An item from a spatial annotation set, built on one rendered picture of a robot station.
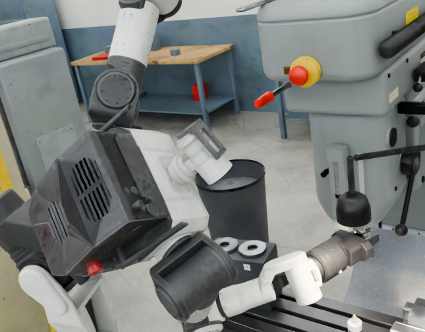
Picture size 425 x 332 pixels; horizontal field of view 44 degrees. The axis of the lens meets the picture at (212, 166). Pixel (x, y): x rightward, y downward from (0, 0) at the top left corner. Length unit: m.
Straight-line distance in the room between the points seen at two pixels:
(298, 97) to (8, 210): 0.72
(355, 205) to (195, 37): 5.95
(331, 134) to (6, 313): 1.97
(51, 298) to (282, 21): 0.81
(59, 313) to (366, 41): 0.91
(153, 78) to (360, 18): 6.67
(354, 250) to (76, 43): 7.52
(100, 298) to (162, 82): 6.23
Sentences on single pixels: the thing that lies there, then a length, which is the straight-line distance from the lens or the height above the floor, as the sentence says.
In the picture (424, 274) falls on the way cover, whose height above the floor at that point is 0.94.
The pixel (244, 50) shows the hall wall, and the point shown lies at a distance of 6.55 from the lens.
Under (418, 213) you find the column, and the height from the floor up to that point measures 1.12.
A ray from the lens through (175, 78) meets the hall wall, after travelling 7.34.
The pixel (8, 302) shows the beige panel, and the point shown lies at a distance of 2.79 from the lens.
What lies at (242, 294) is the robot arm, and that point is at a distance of 1.33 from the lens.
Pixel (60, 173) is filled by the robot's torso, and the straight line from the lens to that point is 1.07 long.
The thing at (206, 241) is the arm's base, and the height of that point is 1.47.
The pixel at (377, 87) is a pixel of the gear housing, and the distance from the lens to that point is 1.14.
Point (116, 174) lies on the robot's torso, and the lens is 1.00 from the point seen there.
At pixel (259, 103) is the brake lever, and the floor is 1.70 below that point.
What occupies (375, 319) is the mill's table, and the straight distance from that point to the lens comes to 1.73.
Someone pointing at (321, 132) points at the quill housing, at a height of 1.57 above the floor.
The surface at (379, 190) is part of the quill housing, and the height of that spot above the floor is 1.43.
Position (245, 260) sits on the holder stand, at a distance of 1.69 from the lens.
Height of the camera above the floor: 2.02
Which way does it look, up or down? 23 degrees down
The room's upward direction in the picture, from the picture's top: 10 degrees counter-clockwise
